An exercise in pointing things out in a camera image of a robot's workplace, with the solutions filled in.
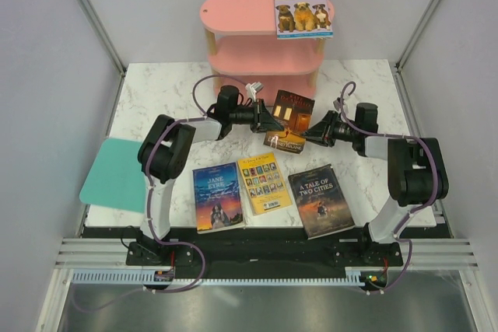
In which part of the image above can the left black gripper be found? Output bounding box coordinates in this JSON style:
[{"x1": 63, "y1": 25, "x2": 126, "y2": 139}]
[{"x1": 230, "y1": 99, "x2": 284, "y2": 134}]

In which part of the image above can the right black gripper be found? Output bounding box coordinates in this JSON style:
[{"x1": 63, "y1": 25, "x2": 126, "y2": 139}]
[{"x1": 300, "y1": 110, "x2": 359, "y2": 148}]

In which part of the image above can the brown Edward Tulane book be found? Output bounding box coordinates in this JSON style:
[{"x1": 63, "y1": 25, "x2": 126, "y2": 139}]
[{"x1": 263, "y1": 89, "x2": 315, "y2": 154}]

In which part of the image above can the Tale of Two Cities book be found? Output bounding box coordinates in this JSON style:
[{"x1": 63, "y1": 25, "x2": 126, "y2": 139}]
[{"x1": 288, "y1": 164, "x2": 355, "y2": 239}]

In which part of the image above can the Jane Eyre book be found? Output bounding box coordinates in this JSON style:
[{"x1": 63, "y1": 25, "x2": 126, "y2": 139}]
[{"x1": 193, "y1": 163, "x2": 245, "y2": 234}]

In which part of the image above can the dog picture book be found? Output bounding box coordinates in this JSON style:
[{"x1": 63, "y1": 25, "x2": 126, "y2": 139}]
[{"x1": 274, "y1": 0, "x2": 334, "y2": 40}]

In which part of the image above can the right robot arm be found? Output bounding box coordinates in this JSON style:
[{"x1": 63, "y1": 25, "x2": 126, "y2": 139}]
[{"x1": 303, "y1": 103, "x2": 449, "y2": 265}]

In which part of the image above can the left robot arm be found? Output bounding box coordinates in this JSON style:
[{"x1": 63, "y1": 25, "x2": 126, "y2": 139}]
[{"x1": 138, "y1": 85, "x2": 283, "y2": 264}]

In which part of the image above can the yellow paperback book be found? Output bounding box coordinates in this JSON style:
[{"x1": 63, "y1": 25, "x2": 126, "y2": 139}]
[{"x1": 237, "y1": 152, "x2": 292, "y2": 215}]

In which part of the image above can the pink three-tier shelf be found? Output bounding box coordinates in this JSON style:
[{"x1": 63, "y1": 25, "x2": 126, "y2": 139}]
[{"x1": 199, "y1": 0, "x2": 325, "y2": 103}]

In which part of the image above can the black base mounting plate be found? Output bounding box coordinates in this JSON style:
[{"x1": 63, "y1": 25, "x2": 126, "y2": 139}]
[{"x1": 126, "y1": 228, "x2": 403, "y2": 268}]

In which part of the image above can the teal plastic file folder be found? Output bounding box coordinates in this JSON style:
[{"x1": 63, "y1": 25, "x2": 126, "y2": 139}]
[{"x1": 79, "y1": 138, "x2": 146, "y2": 213}]

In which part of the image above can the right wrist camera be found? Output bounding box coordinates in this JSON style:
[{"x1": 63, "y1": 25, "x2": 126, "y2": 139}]
[{"x1": 334, "y1": 97, "x2": 348, "y2": 115}]

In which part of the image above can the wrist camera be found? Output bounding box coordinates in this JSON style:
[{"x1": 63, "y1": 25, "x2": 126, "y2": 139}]
[
  {"x1": 334, "y1": 97, "x2": 348, "y2": 115},
  {"x1": 245, "y1": 82, "x2": 264, "y2": 102}
]

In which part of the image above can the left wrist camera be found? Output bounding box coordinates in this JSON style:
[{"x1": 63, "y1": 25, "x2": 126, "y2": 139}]
[{"x1": 245, "y1": 82, "x2": 264, "y2": 102}]

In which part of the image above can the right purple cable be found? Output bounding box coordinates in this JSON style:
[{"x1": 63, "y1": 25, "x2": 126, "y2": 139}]
[{"x1": 332, "y1": 82, "x2": 448, "y2": 296}]

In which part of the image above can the purple cable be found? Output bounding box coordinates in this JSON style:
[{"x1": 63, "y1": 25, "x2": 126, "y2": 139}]
[
  {"x1": 332, "y1": 82, "x2": 448, "y2": 296},
  {"x1": 143, "y1": 75, "x2": 207, "y2": 294}
]

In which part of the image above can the white slotted cable duct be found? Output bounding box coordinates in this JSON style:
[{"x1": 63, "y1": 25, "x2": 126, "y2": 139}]
[{"x1": 71, "y1": 267, "x2": 371, "y2": 286}]

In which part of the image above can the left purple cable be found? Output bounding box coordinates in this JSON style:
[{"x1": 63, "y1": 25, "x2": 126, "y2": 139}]
[{"x1": 143, "y1": 75, "x2": 207, "y2": 294}]

